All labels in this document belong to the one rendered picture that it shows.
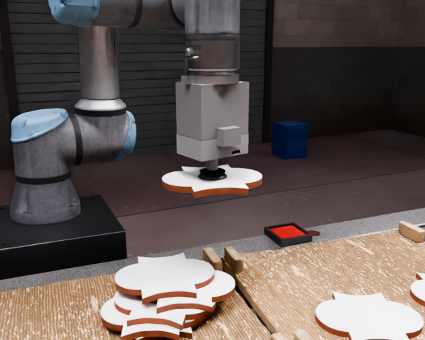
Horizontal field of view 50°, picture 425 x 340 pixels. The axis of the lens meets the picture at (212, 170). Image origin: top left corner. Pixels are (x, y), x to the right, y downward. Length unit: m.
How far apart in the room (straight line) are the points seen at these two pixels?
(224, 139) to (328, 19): 6.12
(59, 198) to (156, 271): 0.39
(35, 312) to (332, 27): 6.27
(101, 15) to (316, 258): 0.56
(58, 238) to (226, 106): 0.49
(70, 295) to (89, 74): 0.49
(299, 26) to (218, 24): 5.81
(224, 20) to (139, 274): 0.38
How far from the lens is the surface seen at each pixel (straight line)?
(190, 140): 0.64
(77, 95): 5.31
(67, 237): 0.97
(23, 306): 0.78
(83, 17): 0.66
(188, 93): 0.63
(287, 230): 1.02
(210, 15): 0.62
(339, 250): 0.93
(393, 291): 0.82
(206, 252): 0.83
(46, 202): 1.04
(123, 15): 0.67
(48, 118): 1.01
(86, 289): 0.80
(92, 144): 1.04
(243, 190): 0.63
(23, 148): 1.02
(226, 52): 0.62
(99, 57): 1.04
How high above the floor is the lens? 1.33
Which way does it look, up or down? 16 degrees down
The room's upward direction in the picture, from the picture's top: straight up
